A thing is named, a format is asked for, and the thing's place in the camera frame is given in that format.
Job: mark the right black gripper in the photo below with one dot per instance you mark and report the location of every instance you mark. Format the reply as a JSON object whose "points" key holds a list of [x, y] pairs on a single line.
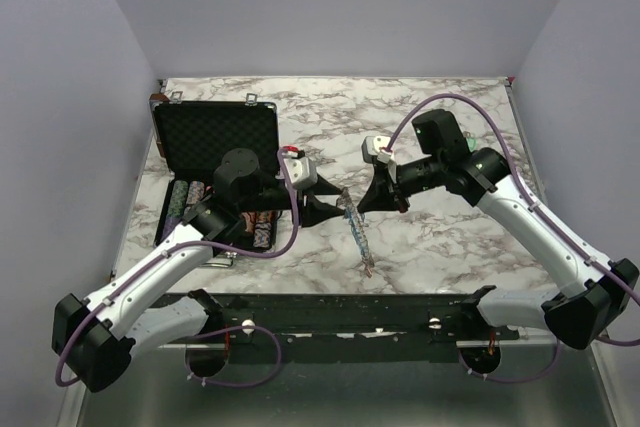
{"points": [[384, 191]]}

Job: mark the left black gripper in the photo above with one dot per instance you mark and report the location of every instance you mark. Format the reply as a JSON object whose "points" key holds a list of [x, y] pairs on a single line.
{"points": [[316, 210]]}

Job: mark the grey blue spiral keyring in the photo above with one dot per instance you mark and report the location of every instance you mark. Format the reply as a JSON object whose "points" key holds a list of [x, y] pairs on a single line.
{"points": [[358, 232]]}

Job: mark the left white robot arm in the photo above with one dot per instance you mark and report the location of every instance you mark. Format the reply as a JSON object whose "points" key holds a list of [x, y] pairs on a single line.
{"points": [[98, 336]]}

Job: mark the orange poker chip stack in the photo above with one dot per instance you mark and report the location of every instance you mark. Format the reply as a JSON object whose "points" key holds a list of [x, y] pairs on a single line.
{"points": [[259, 229]]}

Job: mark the green tagged key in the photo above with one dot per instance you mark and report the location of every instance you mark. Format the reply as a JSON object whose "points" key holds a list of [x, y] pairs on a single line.
{"points": [[470, 140]]}

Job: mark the purple poker chip stack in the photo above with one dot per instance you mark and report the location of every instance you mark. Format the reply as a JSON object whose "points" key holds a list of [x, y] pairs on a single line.
{"points": [[183, 196]]}

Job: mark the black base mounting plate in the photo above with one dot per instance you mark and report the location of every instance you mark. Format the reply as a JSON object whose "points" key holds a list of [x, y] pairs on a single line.
{"points": [[339, 328]]}

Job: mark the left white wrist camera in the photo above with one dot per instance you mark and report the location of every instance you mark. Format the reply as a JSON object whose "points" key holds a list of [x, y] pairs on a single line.
{"points": [[302, 172]]}

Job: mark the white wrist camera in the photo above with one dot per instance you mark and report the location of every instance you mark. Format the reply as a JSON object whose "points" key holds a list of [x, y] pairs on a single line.
{"points": [[302, 172], [375, 152]]}

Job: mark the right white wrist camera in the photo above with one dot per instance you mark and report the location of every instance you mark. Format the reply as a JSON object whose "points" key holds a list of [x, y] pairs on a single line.
{"points": [[375, 152]]}

